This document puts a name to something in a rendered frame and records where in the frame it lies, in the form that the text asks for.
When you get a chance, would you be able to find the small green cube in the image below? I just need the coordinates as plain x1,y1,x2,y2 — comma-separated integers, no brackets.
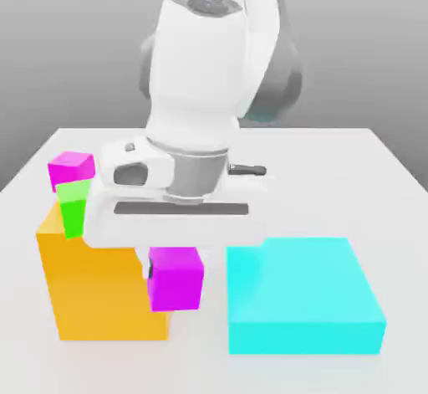
55,179,92,240

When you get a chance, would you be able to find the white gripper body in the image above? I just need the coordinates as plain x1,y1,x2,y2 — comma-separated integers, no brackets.
82,186,273,250

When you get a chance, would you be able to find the large cyan box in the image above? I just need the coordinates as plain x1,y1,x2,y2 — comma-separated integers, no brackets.
226,237,388,356

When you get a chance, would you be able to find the large orange box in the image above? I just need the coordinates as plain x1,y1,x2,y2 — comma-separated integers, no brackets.
35,200,172,342

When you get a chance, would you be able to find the small magenta cube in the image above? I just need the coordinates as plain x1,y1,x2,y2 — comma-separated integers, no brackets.
47,151,96,193
147,246,206,313

